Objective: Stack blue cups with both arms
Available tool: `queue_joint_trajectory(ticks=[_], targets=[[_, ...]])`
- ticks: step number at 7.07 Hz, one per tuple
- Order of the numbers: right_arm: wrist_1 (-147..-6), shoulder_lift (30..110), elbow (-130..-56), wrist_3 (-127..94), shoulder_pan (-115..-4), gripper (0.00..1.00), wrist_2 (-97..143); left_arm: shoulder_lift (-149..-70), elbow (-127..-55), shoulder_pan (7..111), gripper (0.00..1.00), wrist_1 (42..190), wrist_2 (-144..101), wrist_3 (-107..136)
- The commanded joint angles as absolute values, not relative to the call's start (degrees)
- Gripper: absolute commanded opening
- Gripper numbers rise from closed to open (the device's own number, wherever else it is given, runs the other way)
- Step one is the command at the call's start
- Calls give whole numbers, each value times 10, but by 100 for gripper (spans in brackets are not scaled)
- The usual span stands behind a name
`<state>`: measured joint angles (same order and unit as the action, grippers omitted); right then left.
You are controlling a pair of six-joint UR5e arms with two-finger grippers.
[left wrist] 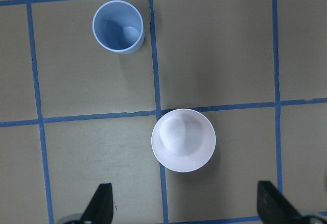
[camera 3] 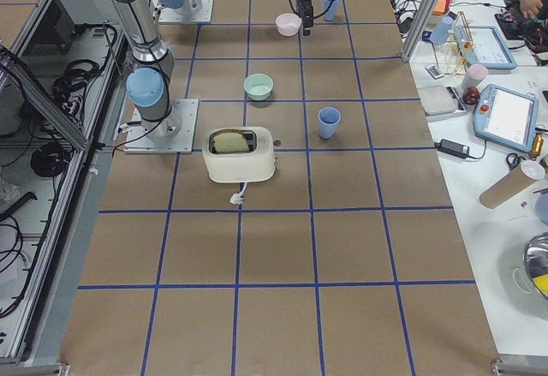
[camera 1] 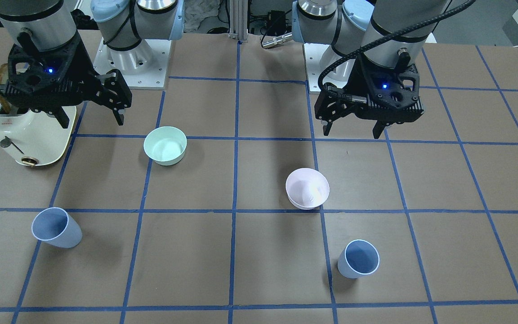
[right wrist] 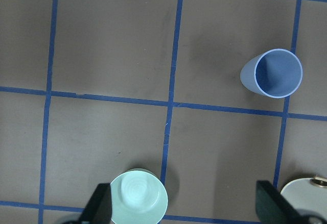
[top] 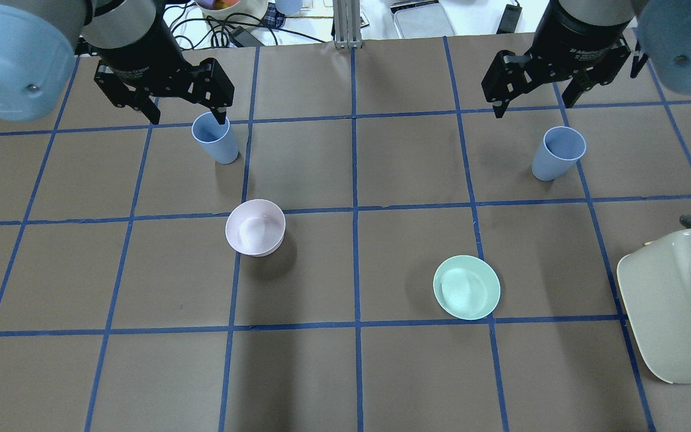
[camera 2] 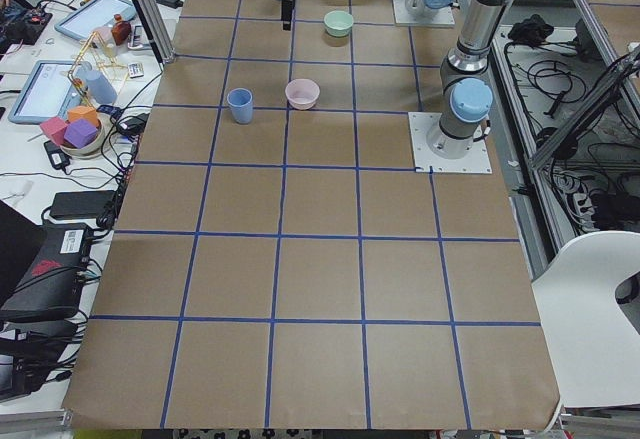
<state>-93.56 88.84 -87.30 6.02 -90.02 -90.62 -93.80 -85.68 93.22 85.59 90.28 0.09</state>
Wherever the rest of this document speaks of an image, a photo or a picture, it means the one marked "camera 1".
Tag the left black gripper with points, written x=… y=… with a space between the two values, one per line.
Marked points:
x=357 y=76

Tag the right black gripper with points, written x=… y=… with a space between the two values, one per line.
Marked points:
x=85 y=61

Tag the blue cup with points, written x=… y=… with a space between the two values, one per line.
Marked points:
x=56 y=227
x=358 y=259

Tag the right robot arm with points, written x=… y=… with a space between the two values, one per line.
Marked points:
x=122 y=23

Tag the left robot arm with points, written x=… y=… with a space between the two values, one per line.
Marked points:
x=374 y=43

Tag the cream toaster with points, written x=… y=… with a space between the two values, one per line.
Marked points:
x=34 y=139

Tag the pink bowl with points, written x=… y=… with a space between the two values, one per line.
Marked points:
x=306 y=188

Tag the mint green bowl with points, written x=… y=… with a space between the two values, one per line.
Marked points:
x=165 y=145

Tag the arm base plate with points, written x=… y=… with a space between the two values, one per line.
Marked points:
x=317 y=58
x=143 y=68

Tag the aluminium frame post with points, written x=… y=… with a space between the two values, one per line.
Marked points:
x=238 y=20

